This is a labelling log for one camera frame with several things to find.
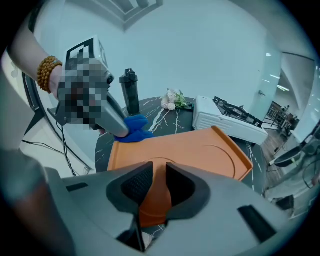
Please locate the black bottle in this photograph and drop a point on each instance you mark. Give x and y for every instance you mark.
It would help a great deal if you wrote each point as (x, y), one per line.
(130, 92)

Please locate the white portable gas stove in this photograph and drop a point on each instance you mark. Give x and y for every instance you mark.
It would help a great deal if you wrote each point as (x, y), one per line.
(220, 120)

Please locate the dark wooden chairs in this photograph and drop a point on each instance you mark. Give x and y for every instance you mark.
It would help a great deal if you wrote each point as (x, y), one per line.
(282, 117)

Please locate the black frying pan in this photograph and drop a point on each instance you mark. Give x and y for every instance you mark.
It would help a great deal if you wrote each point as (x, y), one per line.
(287, 157)

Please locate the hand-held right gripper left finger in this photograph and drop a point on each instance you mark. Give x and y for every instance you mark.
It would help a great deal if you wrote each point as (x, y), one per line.
(130, 190)

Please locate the person's left forearm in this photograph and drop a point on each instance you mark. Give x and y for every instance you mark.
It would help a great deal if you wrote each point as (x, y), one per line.
(32, 55)

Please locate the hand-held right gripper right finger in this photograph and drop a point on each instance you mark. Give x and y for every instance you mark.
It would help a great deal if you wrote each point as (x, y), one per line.
(190, 190)

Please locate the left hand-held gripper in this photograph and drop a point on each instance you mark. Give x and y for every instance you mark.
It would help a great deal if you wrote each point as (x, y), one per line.
(80, 82)

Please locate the pink flower bouquet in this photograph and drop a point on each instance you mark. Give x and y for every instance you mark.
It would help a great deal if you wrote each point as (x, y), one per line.
(172, 100)

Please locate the blue cloth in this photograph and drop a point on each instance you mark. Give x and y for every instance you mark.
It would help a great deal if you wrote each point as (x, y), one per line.
(136, 130)

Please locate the orange box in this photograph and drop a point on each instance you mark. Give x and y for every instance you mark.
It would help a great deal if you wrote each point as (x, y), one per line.
(190, 150)

